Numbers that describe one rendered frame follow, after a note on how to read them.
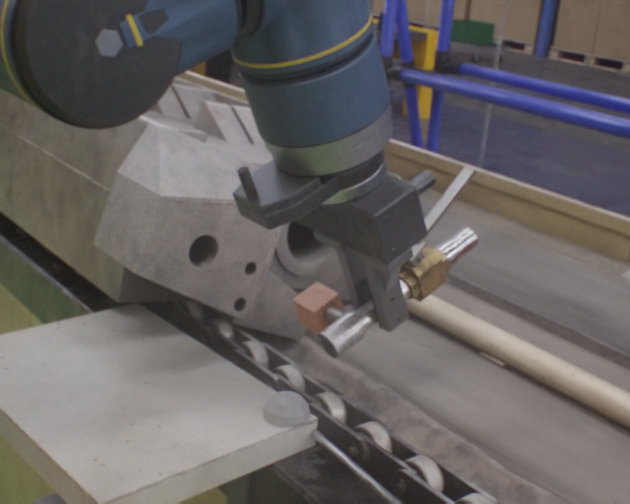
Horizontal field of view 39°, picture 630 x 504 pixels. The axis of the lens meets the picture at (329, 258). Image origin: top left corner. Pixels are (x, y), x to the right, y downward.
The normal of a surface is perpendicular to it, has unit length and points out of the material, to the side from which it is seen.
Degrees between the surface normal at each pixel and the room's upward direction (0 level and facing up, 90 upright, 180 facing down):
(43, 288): 90
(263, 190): 25
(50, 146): 80
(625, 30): 90
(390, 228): 90
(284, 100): 112
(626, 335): 0
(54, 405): 0
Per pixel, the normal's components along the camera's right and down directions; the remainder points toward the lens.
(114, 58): 0.59, 0.33
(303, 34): 0.17, 0.55
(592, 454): 0.09, -0.94
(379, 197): -0.25, -0.78
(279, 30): -0.15, 0.61
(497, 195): -0.77, 0.14
